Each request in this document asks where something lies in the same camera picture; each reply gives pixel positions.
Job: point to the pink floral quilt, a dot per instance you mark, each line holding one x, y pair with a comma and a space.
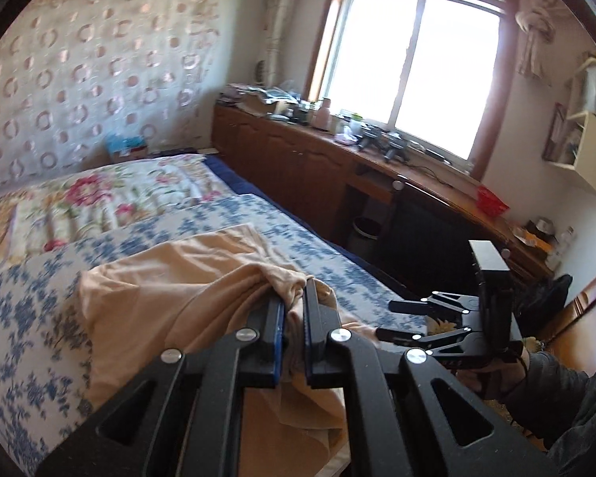
104, 198

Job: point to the wooden framed window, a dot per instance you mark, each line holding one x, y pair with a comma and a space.
417, 69

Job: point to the wooden dresser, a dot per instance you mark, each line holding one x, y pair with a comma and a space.
586, 318

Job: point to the round trash bin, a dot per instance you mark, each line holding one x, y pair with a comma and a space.
366, 236

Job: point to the person's right forearm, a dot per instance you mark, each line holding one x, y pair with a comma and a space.
566, 397

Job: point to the metal pot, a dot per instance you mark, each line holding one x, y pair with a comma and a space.
545, 227

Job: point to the red bag on desk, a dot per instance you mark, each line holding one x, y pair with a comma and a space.
491, 203

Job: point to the white curtain with circles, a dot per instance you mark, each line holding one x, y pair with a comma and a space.
79, 59

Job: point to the long wooden cabinet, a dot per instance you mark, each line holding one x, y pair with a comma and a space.
288, 159

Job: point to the person's right hand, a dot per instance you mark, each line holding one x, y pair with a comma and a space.
496, 380

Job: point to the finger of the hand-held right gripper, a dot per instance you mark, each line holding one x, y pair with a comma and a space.
437, 340
447, 304

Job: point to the cream wall shelf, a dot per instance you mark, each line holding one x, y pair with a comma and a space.
593, 154

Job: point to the beige printed t-shirt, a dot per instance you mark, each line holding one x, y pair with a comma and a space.
179, 278

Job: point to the checkered window curtain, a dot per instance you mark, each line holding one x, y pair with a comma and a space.
288, 20

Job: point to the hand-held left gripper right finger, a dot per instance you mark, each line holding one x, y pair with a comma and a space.
309, 328

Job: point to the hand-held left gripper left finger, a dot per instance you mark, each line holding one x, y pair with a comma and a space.
278, 328

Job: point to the pile of countertop clutter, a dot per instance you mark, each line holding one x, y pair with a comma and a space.
278, 104

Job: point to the small box with blue bag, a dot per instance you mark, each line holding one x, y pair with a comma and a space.
126, 146

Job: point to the white bottle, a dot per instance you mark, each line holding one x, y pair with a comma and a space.
324, 117

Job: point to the blue floral bed sheet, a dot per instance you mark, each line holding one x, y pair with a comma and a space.
30, 318

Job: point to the tied-back window curtain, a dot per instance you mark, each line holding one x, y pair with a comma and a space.
536, 25

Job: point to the black bag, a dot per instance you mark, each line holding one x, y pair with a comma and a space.
546, 300

